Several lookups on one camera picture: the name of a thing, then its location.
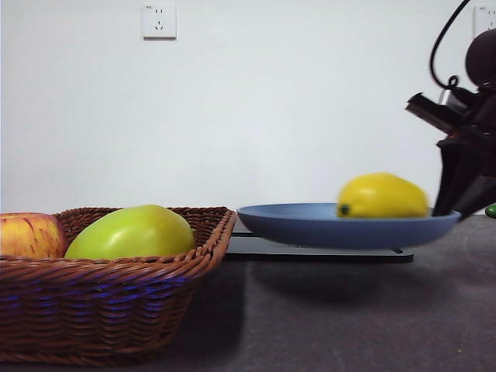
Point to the red yellow apple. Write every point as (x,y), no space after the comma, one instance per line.
(27,236)

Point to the dark green flat board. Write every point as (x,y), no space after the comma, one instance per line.
(248,254)

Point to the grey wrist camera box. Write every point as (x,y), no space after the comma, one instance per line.
(434,112)

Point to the green yellow mango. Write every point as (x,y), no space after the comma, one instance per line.
(131,232)

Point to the yellow lemon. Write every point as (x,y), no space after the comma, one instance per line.
(383,195)

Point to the brown wicker basket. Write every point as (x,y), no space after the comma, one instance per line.
(97,310)

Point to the small green vegetable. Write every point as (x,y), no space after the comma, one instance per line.
(491,211)

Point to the light blue round plate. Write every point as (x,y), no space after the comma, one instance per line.
(329,230)

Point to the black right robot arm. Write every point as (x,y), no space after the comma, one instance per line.
(484,58)

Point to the white wall socket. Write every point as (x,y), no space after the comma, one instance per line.
(159,21)
(486,19)

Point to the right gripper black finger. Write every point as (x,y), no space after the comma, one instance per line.
(449,178)
(478,197)

